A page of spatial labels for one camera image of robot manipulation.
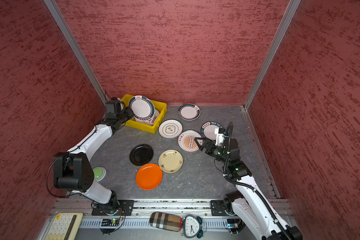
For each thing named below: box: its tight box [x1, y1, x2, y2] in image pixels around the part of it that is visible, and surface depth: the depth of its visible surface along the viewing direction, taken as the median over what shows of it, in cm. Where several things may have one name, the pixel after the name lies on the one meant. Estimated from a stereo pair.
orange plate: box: [135, 163, 163, 190], surface depth 85 cm
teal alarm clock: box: [181, 215, 207, 239], surface depth 67 cm
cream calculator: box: [44, 212, 84, 240], surface depth 69 cm
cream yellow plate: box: [158, 149, 184, 174], surface depth 92 cm
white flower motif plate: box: [158, 119, 183, 140], surface depth 108 cm
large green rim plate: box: [128, 95, 156, 121], surface depth 99 cm
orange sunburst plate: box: [177, 129, 203, 153], surface depth 102 cm
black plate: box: [129, 143, 154, 166], surface depth 94 cm
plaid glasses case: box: [149, 211, 183, 232], surface depth 69 cm
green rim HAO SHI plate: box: [200, 121, 224, 141], surface depth 109 cm
